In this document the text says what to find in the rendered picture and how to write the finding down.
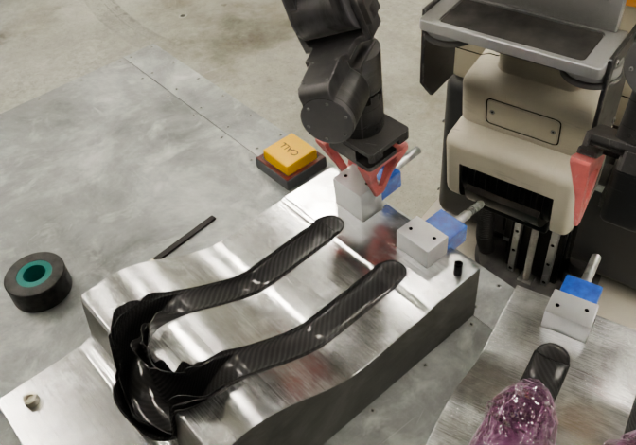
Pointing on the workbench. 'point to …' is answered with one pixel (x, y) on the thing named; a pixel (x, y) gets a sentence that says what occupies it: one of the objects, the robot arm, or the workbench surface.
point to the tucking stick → (185, 238)
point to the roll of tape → (38, 282)
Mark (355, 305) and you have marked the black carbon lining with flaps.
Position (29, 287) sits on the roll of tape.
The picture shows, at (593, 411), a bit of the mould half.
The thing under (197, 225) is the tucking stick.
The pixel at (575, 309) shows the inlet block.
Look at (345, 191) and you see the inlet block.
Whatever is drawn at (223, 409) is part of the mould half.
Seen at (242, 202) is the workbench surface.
